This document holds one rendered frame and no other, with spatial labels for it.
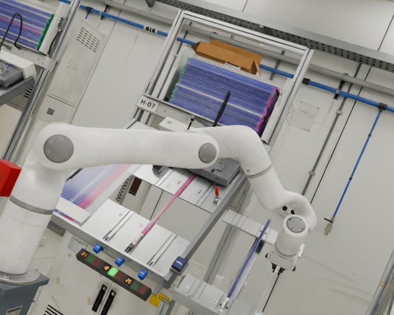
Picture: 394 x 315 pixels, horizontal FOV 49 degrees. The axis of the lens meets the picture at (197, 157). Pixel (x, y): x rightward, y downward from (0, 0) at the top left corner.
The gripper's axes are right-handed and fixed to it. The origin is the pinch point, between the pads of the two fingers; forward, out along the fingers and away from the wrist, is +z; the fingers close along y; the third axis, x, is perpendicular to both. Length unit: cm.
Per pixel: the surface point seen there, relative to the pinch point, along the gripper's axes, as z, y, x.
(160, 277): 4.1, 37.6, 23.1
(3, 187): 23, 133, 14
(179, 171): 12, 59, -29
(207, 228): 7.3, 32.7, -6.1
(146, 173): 11, 72, -21
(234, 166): 5, 36, -40
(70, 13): -3, 171, -92
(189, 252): 5.3, 33.5, 8.2
